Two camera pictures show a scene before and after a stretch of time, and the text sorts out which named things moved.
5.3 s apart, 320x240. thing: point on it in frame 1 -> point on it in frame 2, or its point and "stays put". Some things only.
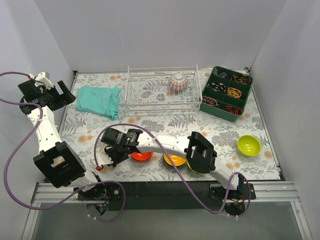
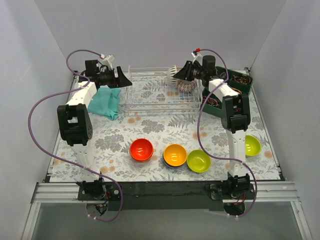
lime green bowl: (249, 145) stays put
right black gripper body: (116, 153) -> (191, 71)
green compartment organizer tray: (225, 93) stays put
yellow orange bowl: (177, 160) stays put
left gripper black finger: (67, 96) -> (122, 81)
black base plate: (168, 196) stays put
